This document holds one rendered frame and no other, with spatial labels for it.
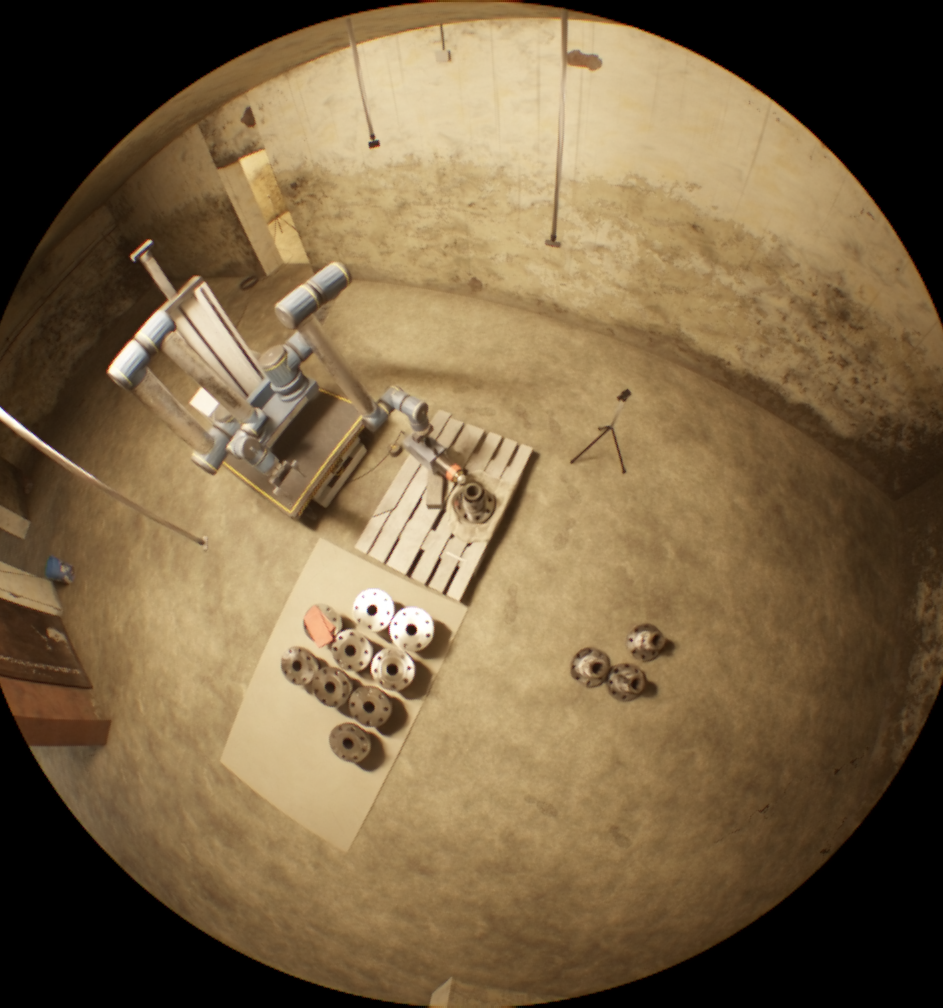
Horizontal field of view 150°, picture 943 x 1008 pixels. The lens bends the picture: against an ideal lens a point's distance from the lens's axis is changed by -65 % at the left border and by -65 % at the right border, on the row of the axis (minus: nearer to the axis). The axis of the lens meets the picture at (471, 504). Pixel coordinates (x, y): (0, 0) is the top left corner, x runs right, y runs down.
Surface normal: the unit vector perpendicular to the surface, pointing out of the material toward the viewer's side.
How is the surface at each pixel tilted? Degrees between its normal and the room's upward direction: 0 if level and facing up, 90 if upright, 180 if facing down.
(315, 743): 0
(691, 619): 0
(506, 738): 0
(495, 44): 90
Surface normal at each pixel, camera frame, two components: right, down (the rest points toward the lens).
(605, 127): -0.44, 0.84
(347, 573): -0.06, -0.39
